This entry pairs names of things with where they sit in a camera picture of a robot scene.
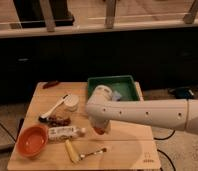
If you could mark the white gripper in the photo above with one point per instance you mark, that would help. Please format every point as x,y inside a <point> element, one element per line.
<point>100,123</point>

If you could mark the blue sponge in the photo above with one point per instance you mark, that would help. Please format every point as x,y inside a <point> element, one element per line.
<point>116,96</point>

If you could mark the white paper cup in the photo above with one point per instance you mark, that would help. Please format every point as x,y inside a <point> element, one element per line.
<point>71,102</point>

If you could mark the wooden railing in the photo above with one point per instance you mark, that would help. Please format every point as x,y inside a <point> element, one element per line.
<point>94,16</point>

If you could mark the green plastic tray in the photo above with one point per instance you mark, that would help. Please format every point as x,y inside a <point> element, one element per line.
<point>124,85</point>

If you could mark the yellow handled fork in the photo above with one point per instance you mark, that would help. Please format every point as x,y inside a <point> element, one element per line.
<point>75,156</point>

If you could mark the dark red dried fruit pile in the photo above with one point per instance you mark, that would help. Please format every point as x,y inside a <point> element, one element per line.
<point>58,121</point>

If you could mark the orange bowl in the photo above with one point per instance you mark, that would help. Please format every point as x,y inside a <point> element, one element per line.
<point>32,141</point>

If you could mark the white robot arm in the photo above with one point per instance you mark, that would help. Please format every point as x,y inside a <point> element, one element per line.
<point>176,114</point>

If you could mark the blue black device on floor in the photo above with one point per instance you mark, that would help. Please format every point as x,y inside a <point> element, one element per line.
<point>183,93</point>

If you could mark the white plastic bottle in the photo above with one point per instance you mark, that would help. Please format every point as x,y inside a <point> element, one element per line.
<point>65,132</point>

